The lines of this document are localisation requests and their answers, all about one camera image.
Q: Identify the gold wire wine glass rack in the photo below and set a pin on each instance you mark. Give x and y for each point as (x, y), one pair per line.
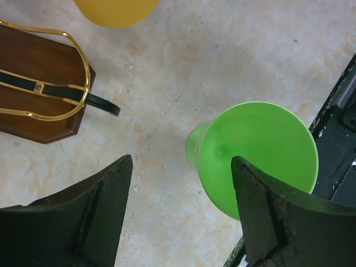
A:
(46, 84)

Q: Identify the green goblet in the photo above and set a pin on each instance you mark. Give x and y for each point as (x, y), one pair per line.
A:
(267, 135)
(116, 13)

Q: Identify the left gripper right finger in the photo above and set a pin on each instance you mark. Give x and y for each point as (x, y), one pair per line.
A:
(284, 226)

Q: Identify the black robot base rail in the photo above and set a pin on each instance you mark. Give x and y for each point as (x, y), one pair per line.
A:
(333, 130)

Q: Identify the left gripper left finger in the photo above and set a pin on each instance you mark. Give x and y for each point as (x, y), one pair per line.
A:
(78, 226)

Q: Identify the green goblet front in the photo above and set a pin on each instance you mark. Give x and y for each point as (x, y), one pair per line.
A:
(267, 135)

